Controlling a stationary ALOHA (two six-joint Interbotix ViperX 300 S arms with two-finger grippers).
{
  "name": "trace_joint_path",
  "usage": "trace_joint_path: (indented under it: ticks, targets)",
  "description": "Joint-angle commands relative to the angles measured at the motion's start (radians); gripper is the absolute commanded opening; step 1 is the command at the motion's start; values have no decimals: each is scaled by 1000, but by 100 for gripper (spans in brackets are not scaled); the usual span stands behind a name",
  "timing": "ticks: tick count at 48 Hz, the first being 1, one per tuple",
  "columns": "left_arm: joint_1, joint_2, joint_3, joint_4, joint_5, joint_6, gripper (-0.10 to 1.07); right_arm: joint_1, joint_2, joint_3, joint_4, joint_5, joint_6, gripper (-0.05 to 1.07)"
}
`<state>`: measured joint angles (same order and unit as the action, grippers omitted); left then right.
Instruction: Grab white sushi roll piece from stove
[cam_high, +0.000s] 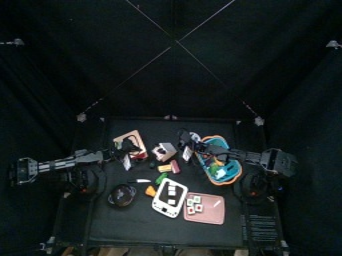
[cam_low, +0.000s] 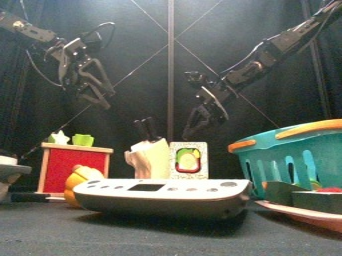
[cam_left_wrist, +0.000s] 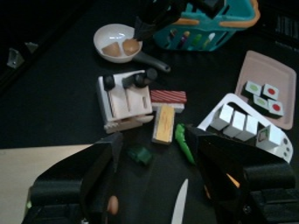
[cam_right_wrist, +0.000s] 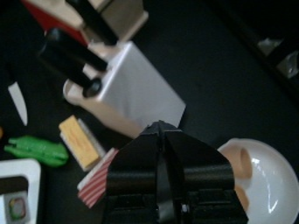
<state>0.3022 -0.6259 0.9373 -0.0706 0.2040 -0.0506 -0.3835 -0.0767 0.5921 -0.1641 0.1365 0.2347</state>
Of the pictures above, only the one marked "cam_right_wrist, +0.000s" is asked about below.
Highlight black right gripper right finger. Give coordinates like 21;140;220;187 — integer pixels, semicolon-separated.
160;120;250;224

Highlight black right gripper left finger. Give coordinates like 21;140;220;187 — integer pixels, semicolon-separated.
101;120;163;224

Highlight red striped sushi piece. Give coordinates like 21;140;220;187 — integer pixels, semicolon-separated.
76;147;120;210

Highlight yellow egg sushi piece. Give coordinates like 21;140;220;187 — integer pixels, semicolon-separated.
57;115;108;172

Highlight white sushi roll piece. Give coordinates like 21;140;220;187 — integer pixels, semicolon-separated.
3;192;32;224

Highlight white bowl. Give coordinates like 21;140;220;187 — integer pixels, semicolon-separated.
216;137;299;224

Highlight green toy vegetable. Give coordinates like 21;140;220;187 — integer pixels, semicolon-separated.
4;135;71;168

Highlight white tray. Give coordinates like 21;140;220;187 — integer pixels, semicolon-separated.
0;158;43;224

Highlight white wooden knife block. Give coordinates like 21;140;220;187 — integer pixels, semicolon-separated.
61;40;187;140

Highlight white toy knife blade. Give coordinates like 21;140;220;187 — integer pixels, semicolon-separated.
7;81;29;127

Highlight red and wooden toy block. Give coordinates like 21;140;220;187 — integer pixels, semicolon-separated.
21;0;150;47

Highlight black toy knife handle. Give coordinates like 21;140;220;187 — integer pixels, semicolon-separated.
64;0;119;46
45;27;109;72
37;43;104;99

